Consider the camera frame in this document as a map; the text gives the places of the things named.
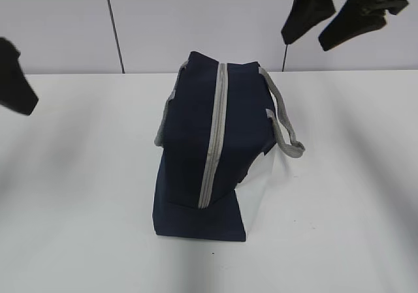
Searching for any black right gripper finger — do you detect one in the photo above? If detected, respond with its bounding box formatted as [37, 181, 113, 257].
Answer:
[281, 0, 336, 44]
[318, 0, 387, 52]

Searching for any navy and white lunch bag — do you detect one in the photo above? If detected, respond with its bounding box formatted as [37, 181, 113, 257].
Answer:
[152, 52, 305, 242]

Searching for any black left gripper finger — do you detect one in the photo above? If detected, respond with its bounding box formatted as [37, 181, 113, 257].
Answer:
[0, 37, 39, 116]

